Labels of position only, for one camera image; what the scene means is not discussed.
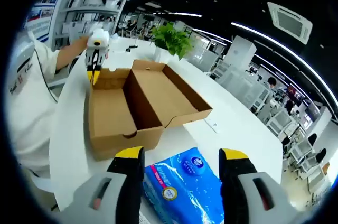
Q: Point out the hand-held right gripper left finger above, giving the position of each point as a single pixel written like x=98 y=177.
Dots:
x=129 y=181

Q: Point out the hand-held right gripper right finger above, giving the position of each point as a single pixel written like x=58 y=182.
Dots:
x=232 y=181

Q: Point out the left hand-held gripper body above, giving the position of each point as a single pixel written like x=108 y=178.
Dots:
x=99 y=39

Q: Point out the blue soft tissue pack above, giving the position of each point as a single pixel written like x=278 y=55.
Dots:
x=185 y=187

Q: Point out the brown cardboard shoe box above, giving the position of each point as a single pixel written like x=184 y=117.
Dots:
x=111 y=115

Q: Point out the grey storage shelf rack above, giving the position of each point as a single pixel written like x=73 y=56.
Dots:
x=89 y=10

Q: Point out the small black object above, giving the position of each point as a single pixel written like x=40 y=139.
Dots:
x=132 y=47

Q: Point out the white printed card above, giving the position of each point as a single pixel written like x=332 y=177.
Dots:
x=214 y=125

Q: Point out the white grey chest device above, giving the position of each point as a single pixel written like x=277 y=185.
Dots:
x=21 y=55

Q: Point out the green potted plant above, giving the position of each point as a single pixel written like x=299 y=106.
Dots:
x=171 y=39

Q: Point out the group of white office chairs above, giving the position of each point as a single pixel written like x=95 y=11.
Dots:
x=280 y=121

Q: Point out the person's white shirt torso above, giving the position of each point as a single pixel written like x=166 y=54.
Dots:
x=29 y=118

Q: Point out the ceiling light strip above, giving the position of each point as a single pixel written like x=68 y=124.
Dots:
x=253 y=31

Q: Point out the ceiling air conditioner vent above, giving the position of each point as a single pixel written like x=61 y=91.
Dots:
x=290 y=22

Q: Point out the blue wall poster board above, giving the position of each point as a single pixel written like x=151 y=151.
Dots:
x=42 y=15

